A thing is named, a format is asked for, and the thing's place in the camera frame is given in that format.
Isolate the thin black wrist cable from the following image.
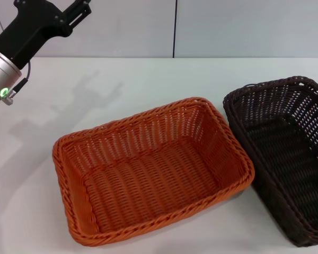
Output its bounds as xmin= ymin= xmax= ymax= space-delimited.
xmin=5 ymin=61 xmax=32 ymax=103

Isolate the dark brown woven basket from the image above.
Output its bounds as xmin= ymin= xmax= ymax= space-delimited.
xmin=222 ymin=76 xmax=318 ymax=248

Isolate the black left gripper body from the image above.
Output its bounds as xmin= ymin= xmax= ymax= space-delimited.
xmin=0 ymin=0 xmax=75 ymax=70

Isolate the orange woven plastic basket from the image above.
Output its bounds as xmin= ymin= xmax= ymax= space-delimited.
xmin=51 ymin=96 xmax=256 ymax=248

